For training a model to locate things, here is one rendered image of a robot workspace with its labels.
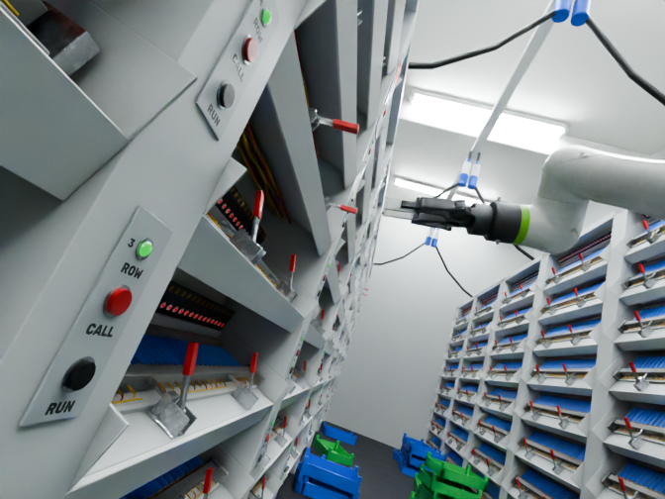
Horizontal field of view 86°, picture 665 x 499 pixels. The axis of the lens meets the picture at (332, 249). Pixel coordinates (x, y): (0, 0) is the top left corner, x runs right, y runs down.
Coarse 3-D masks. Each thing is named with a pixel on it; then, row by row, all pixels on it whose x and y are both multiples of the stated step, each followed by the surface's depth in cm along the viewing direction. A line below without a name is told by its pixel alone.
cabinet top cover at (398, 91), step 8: (408, 0) 111; (416, 0) 110; (408, 8) 113; (416, 8) 112; (408, 48) 126; (408, 56) 130; (400, 72) 138; (400, 88) 145; (392, 96) 150; (400, 96) 149; (392, 104) 155; (400, 104) 154; (392, 112) 159; (392, 120) 164; (392, 128) 169; (392, 136) 174
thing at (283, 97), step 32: (320, 0) 34; (288, 64) 36; (288, 96) 39; (256, 128) 58; (288, 128) 43; (256, 160) 68; (288, 160) 60; (288, 192) 75; (320, 192) 63; (320, 224) 74
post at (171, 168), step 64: (128, 0) 22; (192, 0) 22; (192, 64) 22; (192, 128) 23; (0, 192) 18; (128, 192) 20; (192, 192) 26; (0, 256) 17; (64, 256) 17; (0, 320) 16; (64, 320) 18; (0, 384) 16; (0, 448) 17; (64, 448) 21
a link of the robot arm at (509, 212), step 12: (492, 204) 82; (504, 204) 80; (516, 204) 81; (492, 216) 80; (504, 216) 78; (516, 216) 78; (492, 228) 80; (504, 228) 78; (516, 228) 78; (492, 240) 82; (504, 240) 81
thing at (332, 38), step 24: (336, 0) 47; (312, 24) 58; (336, 24) 50; (312, 48) 63; (336, 48) 54; (312, 72) 69; (336, 72) 64; (312, 96) 76; (336, 96) 70; (336, 144) 86; (336, 168) 97; (360, 168) 97
